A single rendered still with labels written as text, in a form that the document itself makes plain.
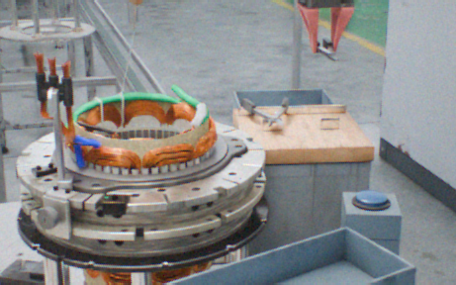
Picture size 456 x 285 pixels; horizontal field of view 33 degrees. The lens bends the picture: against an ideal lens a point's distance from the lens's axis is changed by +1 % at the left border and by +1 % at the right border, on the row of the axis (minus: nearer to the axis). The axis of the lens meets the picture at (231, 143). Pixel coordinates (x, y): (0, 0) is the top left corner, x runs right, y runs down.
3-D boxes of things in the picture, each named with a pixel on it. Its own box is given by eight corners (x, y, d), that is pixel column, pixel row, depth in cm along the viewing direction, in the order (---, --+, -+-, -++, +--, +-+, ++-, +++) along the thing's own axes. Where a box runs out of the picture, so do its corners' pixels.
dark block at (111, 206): (106, 207, 89) (105, 190, 88) (128, 207, 89) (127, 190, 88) (102, 215, 87) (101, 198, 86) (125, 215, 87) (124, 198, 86)
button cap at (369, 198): (357, 207, 99) (357, 200, 99) (354, 195, 103) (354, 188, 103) (388, 208, 99) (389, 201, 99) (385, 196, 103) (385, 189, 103)
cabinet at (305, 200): (232, 259, 139) (233, 123, 130) (334, 255, 141) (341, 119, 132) (245, 320, 121) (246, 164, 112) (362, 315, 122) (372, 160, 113)
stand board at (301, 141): (232, 122, 130) (232, 108, 129) (342, 119, 132) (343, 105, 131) (245, 165, 112) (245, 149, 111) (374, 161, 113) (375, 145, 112)
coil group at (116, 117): (85, 132, 107) (83, 102, 105) (122, 129, 108) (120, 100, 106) (86, 142, 103) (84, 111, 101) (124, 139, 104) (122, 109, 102)
